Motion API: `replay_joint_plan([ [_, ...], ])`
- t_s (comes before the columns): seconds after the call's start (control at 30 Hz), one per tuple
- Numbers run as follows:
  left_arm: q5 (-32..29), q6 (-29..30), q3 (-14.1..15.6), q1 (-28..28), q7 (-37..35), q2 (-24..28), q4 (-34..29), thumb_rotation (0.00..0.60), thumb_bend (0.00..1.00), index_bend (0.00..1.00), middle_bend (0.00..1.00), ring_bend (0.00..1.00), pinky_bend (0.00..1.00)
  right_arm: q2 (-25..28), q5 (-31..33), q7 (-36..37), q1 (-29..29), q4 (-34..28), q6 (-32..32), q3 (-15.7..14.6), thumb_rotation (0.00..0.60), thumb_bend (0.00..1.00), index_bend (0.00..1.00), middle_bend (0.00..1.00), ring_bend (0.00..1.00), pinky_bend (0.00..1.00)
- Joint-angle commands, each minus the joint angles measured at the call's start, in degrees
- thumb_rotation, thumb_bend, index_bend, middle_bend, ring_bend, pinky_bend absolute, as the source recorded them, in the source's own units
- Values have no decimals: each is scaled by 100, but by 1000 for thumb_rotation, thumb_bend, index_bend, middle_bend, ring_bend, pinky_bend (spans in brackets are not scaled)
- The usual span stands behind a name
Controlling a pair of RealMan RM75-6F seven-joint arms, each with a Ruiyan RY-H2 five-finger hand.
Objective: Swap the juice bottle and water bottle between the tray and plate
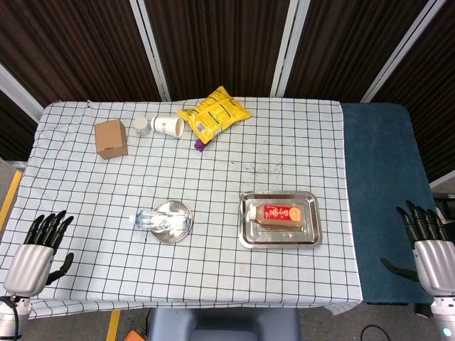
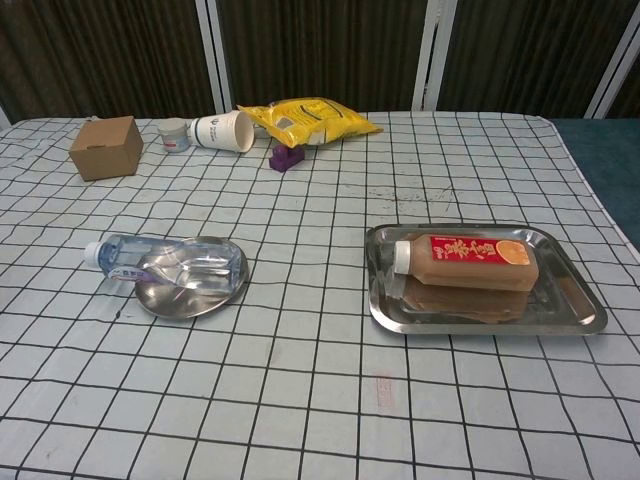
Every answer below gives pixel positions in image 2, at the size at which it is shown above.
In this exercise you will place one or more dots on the brown drink bottle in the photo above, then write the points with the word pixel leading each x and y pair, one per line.
pixel 465 274

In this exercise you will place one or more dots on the clear plastic water bottle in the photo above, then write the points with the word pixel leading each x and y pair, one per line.
pixel 125 252

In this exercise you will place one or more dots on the purple plastic block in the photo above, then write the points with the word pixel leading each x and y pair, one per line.
pixel 285 159

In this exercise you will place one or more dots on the yellow snack bag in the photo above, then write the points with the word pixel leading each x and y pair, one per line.
pixel 310 120

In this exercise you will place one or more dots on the white black checkered tablecloth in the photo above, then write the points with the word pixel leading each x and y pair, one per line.
pixel 300 375

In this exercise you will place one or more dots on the round steel plate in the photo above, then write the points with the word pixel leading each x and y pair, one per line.
pixel 190 306

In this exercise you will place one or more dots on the white paper cup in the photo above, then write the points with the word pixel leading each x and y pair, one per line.
pixel 217 131

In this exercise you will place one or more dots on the small white lid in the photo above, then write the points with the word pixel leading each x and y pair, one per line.
pixel 174 137

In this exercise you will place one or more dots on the brown folding partition screen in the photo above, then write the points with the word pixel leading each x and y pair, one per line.
pixel 325 50

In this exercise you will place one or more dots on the rectangular steel tray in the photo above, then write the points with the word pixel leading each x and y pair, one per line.
pixel 500 323

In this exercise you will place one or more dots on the brown cardboard box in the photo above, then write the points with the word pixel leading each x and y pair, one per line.
pixel 105 150

